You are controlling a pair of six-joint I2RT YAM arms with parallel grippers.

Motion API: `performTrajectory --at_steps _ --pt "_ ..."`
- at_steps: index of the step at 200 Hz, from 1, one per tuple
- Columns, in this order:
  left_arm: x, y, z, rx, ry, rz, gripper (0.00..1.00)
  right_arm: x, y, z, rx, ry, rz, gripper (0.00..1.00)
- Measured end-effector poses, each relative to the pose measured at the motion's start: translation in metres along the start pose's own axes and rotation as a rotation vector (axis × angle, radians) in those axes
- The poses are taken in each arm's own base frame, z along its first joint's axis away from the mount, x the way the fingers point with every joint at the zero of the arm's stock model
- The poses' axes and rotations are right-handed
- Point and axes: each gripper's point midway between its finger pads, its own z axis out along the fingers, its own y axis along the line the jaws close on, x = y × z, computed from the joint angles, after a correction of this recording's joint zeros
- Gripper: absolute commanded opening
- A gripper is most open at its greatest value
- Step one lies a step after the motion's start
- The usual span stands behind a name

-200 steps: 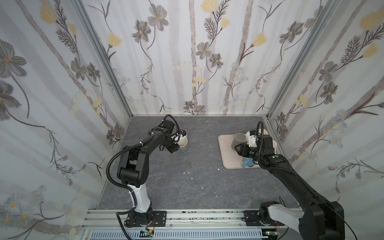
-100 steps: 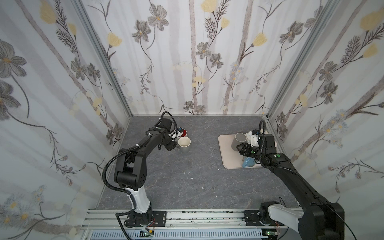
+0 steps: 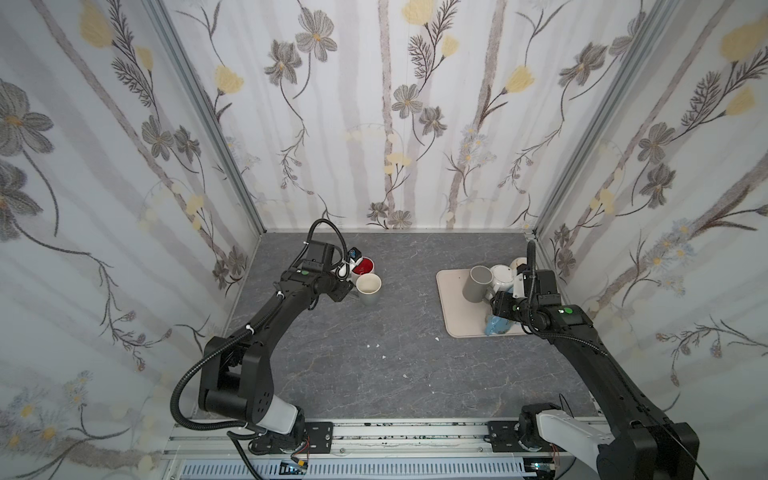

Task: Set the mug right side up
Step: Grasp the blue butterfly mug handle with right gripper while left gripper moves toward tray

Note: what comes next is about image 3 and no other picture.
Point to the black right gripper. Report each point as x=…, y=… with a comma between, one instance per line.
x=501, y=306

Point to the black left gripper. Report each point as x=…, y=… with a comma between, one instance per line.
x=342, y=291

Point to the white mug red inside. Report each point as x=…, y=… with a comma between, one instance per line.
x=364, y=266

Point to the light grey mug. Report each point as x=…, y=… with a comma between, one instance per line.
x=367, y=288

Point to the beige plastic tray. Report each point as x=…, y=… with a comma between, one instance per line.
x=464, y=319

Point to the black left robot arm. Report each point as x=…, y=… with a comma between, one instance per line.
x=236, y=380

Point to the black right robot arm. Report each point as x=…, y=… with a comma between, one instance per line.
x=643, y=442

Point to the cream round mug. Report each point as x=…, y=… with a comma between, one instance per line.
x=518, y=262

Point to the light blue mug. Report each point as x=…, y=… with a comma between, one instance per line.
x=495, y=325

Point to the dark grey mug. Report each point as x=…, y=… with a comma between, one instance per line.
x=479, y=280

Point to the left corner aluminium profile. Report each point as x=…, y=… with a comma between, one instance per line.
x=196, y=95

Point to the corner aluminium profile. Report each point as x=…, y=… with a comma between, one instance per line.
x=629, y=69
x=196, y=95

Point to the right corner aluminium profile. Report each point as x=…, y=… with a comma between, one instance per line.
x=629, y=69

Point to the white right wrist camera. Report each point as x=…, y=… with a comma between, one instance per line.
x=518, y=287

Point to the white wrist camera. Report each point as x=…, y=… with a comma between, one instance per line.
x=518, y=287
x=347, y=269

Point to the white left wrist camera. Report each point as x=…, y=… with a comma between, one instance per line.
x=347, y=269

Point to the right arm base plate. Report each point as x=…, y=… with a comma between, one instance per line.
x=513, y=437

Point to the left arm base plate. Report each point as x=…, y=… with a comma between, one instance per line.
x=314, y=437

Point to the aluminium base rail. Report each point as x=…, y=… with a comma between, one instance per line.
x=451, y=437

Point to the white vented cable duct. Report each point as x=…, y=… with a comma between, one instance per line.
x=396, y=468

